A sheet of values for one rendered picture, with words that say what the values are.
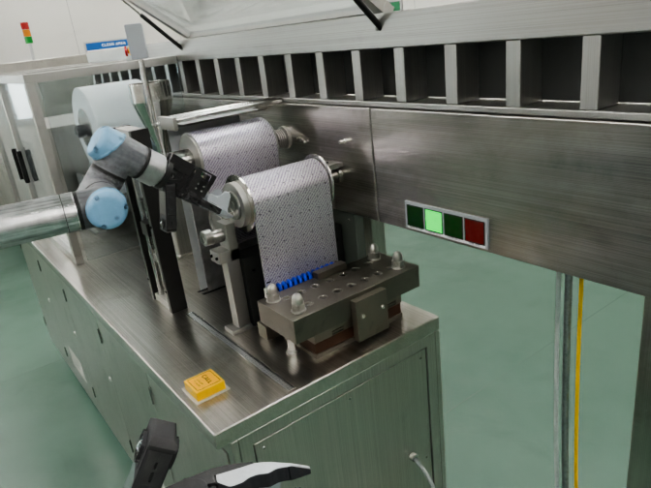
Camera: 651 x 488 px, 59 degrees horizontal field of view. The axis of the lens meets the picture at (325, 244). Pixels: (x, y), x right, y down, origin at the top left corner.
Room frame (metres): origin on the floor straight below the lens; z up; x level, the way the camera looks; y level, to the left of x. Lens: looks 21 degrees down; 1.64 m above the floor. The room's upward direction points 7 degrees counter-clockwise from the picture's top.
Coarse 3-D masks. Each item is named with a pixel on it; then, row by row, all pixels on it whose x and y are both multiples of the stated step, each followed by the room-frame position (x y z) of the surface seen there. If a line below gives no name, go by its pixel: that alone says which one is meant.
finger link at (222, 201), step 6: (228, 192) 1.33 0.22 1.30; (210, 198) 1.31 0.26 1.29; (216, 198) 1.31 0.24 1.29; (222, 198) 1.32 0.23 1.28; (228, 198) 1.33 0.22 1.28; (216, 204) 1.31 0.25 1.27; (222, 204) 1.32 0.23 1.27; (228, 204) 1.33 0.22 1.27; (222, 210) 1.31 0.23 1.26; (222, 216) 1.32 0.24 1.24; (228, 216) 1.33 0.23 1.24
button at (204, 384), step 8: (200, 376) 1.13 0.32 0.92; (208, 376) 1.13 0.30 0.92; (216, 376) 1.13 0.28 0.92; (192, 384) 1.10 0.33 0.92; (200, 384) 1.10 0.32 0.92; (208, 384) 1.09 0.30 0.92; (216, 384) 1.09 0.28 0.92; (224, 384) 1.10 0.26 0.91; (192, 392) 1.09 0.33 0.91; (200, 392) 1.07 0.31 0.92; (208, 392) 1.08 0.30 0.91; (216, 392) 1.09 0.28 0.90; (200, 400) 1.07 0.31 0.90
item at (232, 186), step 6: (228, 186) 1.38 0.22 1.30; (234, 186) 1.36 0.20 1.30; (240, 186) 1.36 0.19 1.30; (222, 192) 1.42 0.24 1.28; (234, 192) 1.36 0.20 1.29; (240, 192) 1.34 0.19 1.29; (240, 198) 1.34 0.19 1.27; (246, 198) 1.34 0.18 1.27; (240, 204) 1.34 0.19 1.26; (246, 204) 1.33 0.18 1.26; (246, 210) 1.33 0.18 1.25; (246, 216) 1.33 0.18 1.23; (234, 222) 1.38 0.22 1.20; (240, 222) 1.35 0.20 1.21; (246, 222) 1.34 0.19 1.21
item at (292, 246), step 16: (320, 208) 1.45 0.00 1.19; (272, 224) 1.36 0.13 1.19; (288, 224) 1.39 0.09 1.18; (304, 224) 1.42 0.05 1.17; (320, 224) 1.44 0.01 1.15; (272, 240) 1.36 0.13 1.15; (288, 240) 1.38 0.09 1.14; (304, 240) 1.41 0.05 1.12; (320, 240) 1.44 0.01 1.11; (272, 256) 1.35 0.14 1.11; (288, 256) 1.38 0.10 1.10; (304, 256) 1.41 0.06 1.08; (320, 256) 1.44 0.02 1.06; (336, 256) 1.47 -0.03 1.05; (272, 272) 1.35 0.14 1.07; (288, 272) 1.38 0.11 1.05; (304, 272) 1.40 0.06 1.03
